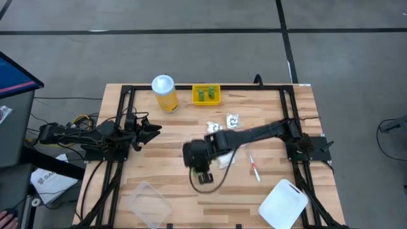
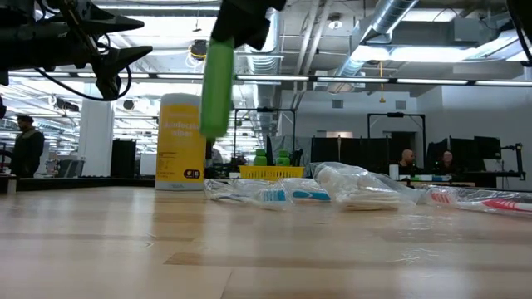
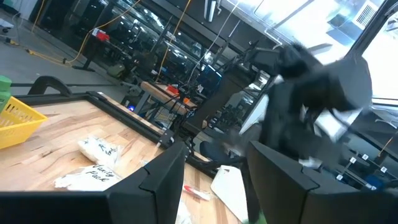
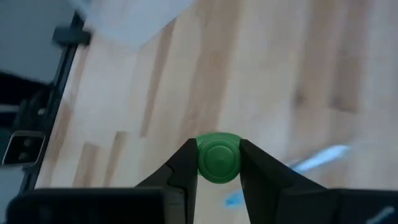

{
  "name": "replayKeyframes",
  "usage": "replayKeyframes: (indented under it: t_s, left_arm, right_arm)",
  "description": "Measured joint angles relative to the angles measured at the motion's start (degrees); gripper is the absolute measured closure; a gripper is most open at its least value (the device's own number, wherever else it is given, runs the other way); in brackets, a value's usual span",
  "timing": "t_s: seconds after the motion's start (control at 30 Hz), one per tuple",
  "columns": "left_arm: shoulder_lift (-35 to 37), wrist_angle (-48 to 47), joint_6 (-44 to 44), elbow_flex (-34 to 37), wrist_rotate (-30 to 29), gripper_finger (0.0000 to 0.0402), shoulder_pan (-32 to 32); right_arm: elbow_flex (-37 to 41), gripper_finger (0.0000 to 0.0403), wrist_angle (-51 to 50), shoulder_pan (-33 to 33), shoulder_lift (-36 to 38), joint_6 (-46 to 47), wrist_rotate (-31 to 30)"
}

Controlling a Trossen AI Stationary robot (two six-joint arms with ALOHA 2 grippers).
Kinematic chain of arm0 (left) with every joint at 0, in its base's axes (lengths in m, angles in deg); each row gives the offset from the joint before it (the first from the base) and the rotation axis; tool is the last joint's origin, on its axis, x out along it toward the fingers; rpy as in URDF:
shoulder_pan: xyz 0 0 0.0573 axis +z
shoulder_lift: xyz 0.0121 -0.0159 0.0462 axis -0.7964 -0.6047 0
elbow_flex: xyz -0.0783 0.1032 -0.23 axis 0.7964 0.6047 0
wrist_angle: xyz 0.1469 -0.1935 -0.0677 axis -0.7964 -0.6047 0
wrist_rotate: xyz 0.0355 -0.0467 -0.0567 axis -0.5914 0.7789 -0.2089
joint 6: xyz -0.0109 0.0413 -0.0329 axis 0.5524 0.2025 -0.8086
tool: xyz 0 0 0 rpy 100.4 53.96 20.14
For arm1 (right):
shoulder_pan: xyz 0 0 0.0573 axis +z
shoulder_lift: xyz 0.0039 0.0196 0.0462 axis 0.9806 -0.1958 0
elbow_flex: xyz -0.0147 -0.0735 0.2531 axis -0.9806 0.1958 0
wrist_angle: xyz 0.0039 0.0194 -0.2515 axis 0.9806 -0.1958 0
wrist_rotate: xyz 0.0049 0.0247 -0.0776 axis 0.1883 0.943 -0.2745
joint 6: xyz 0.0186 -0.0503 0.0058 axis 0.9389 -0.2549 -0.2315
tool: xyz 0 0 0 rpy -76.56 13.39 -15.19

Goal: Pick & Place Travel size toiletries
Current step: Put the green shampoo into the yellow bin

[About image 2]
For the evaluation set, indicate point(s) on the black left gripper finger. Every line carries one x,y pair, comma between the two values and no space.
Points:
120,62
116,23

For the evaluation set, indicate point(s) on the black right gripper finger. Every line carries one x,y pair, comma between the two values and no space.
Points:
228,21
262,21

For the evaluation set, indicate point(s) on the blue white toothbrush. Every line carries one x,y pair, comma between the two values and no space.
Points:
309,194
272,195

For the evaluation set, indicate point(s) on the plain clear cotton balls bag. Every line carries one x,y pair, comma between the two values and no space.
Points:
361,191

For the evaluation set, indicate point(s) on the red white toothbrush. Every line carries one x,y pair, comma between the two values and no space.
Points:
507,204

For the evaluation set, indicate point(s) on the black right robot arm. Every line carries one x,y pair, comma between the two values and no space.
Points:
521,25

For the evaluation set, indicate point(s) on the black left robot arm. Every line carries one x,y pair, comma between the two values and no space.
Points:
2,107

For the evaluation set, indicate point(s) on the black cabinet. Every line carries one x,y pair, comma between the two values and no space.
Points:
123,158

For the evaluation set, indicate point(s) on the standing person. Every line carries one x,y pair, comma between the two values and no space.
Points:
27,149

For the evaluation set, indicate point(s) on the yellow disinfecting wipes canister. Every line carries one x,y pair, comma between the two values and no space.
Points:
180,145

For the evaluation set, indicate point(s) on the yellow plastic basket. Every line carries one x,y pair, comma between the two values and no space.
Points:
272,172

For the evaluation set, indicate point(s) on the seated person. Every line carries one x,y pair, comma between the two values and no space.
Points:
407,162
447,162

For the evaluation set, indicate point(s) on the black computer monitor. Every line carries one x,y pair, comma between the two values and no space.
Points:
487,147

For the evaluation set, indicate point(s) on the black workstation frame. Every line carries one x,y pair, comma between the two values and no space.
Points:
264,110
395,114

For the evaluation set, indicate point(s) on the silver ceiling duct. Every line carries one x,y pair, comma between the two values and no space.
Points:
374,25

